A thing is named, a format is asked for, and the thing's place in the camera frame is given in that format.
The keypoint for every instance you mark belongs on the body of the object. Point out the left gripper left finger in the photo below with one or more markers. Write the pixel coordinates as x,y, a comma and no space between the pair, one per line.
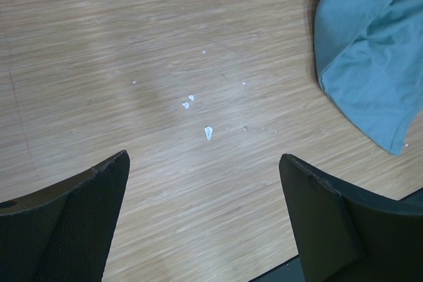
64,232

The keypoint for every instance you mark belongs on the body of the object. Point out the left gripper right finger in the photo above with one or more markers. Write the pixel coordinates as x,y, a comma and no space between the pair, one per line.
346,233

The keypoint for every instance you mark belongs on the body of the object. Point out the grey-blue t shirt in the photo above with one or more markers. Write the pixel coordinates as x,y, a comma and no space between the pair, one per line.
368,55

